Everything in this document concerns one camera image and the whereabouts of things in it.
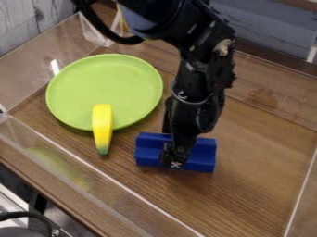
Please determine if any clear acrylic corner bracket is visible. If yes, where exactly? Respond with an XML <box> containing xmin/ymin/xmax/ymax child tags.
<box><xmin>79</xmin><ymin>12</ymin><xmax>124</xmax><ymax>48</ymax></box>

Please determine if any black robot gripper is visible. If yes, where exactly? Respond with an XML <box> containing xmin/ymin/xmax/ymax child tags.
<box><xmin>164</xmin><ymin>18</ymin><xmax>237</xmax><ymax>136</ymax></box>

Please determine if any green round plate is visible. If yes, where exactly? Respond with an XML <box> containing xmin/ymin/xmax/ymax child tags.
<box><xmin>45</xmin><ymin>54</ymin><xmax>163</xmax><ymax>131</ymax></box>

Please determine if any blue grooved block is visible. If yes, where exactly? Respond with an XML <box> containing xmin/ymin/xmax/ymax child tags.
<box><xmin>134</xmin><ymin>132</ymin><xmax>218</xmax><ymax>172</ymax></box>

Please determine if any black cable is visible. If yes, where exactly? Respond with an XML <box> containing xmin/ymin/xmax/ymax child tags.
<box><xmin>0</xmin><ymin>210</ymin><xmax>55</xmax><ymax>237</ymax></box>

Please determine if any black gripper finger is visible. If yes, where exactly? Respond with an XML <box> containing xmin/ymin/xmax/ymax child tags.
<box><xmin>159</xmin><ymin>124</ymin><xmax>198</xmax><ymax>168</ymax></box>

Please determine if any yellow toy banana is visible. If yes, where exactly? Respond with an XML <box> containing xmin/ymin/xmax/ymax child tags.
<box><xmin>92</xmin><ymin>104</ymin><xmax>112</xmax><ymax>155</ymax></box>

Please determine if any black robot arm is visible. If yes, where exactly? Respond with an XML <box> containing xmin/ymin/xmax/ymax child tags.
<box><xmin>72</xmin><ymin>0</ymin><xmax>237</xmax><ymax>172</ymax></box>

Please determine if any clear acrylic tray wall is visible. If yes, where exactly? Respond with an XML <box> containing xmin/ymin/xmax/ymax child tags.
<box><xmin>0</xmin><ymin>114</ymin><xmax>203</xmax><ymax>237</ymax></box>

